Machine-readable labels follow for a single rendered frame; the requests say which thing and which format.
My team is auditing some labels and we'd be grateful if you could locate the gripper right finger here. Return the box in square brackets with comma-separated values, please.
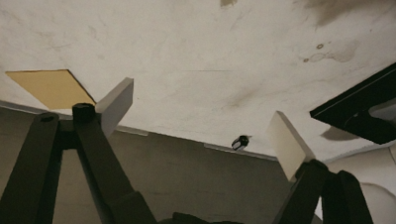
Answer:
[265, 111, 374, 224]

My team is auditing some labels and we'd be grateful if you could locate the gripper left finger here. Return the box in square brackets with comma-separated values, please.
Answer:
[0, 77, 158, 224]

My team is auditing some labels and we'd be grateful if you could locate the tan flat mat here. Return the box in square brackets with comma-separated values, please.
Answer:
[5, 69, 96, 110]

